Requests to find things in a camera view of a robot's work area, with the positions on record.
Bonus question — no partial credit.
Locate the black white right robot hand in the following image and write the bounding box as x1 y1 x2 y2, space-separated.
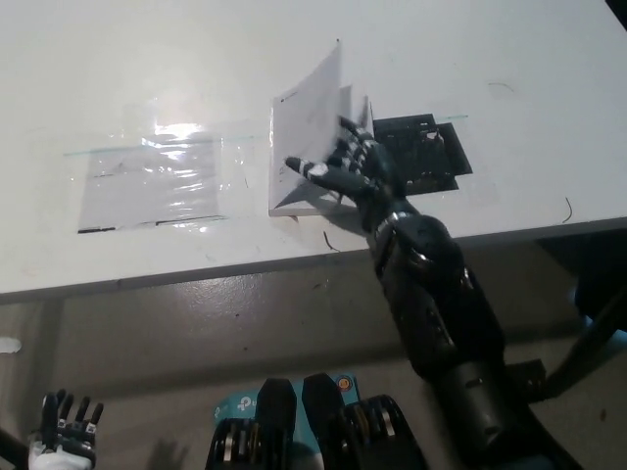
283 115 418 232

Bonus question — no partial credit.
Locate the clear plastic covered paper sheet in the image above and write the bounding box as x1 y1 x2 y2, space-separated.
72 95 271 234

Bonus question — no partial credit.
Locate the black teal robot torso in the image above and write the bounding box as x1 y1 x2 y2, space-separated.
204 372 425 470

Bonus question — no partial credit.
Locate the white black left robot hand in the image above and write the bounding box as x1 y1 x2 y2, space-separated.
26 389 105 470

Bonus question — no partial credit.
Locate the white paperback manual book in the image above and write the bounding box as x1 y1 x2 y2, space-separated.
266 38 377 219

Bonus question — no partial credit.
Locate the black floor tape patch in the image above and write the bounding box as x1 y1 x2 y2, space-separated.
504 358 549 403

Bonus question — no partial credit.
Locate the dark table leg frame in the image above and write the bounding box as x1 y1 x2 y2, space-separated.
536 234 627 398

